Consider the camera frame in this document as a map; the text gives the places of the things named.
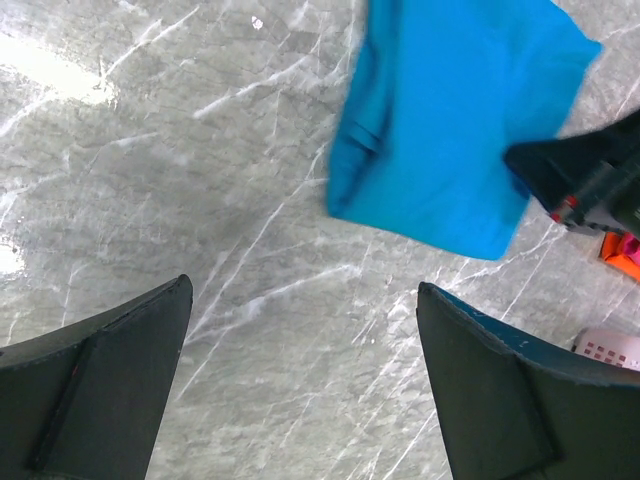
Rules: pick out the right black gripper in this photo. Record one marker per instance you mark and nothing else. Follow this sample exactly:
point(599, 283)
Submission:
point(590, 181)

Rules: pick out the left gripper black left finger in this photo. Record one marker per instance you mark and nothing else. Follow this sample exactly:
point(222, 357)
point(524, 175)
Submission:
point(86, 401)

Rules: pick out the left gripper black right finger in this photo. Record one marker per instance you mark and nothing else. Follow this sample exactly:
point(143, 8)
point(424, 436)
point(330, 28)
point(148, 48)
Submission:
point(513, 406)

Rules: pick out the blue t shirt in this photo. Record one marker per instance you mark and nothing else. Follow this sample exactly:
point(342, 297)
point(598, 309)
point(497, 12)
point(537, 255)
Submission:
point(440, 90)

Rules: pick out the orange folded t shirt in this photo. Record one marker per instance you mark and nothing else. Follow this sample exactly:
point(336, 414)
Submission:
point(611, 255)

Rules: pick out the magenta folded t shirt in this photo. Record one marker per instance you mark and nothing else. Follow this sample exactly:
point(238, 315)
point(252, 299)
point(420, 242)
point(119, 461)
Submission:
point(630, 247)

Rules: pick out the white plastic laundry basket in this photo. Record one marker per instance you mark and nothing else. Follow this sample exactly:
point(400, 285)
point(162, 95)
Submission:
point(610, 347)

